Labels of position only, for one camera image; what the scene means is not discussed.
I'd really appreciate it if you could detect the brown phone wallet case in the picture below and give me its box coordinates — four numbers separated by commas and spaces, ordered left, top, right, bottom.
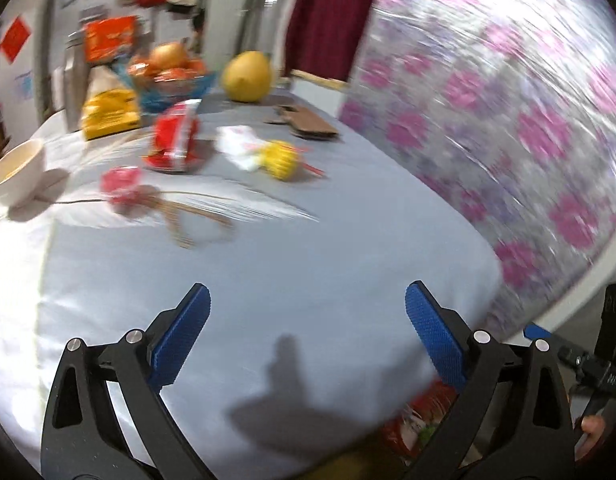
263, 103, 340, 140

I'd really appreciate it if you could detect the yellow toy corn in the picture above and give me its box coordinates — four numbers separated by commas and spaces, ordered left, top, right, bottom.
257, 139, 329, 182

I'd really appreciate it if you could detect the blue fruit bowl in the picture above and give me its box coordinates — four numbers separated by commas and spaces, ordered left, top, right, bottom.
114, 59, 219, 114

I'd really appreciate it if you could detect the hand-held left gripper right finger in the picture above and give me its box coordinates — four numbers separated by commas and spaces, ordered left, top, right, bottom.
403, 281, 576, 480

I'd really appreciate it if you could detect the white bowl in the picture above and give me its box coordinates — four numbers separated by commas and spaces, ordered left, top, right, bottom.
0, 138, 47, 209

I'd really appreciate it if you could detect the pink wrapper with straw strings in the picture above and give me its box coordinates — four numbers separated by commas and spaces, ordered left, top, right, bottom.
52, 166, 235, 249

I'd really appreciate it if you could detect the white tissue packet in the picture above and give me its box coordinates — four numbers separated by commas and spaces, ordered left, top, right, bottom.
216, 124, 269, 171

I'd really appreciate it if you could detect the person's right hand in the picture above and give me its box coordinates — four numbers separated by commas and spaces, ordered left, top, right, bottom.
574, 414, 609, 462

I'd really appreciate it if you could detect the red printed bag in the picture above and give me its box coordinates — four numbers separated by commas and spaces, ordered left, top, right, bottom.
382, 379, 459, 467

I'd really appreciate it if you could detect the apple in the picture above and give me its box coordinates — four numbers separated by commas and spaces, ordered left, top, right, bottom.
148, 42, 191, 77

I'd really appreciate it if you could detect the yellow pomelo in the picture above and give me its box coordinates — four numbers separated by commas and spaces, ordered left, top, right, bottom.
222, 50, 274, 105

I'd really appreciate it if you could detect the red paper square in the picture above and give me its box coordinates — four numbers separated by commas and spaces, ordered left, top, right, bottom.
0, 17, 34, 64

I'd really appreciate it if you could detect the red snack packet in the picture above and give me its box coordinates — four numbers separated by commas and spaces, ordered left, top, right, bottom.
142, 99, 205, 174

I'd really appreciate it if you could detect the maroon curtain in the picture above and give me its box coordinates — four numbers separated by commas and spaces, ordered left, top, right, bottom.
285, 0, 389, 84

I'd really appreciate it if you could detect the floral plastic sheet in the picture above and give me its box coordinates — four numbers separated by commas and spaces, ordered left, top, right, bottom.
337, 0, 616, 332

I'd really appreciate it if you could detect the steel bottle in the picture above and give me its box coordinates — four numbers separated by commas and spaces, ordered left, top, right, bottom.
63, 30, 95, 132

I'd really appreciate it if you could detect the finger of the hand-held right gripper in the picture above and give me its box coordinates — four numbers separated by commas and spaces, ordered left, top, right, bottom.
524, 324, 596, 372

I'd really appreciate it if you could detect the orange snack packet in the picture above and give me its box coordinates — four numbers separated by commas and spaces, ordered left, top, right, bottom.
82, 15, 139, 64

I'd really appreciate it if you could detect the yellow snack packet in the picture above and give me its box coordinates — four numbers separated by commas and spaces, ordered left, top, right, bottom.
81, 87, 142, 141

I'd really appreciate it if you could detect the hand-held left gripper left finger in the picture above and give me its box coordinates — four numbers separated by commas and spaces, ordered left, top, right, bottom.
40, 284, 213, 480

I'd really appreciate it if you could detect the grey tablecloth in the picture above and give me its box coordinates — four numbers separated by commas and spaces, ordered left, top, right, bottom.
0, 87, 504, 480

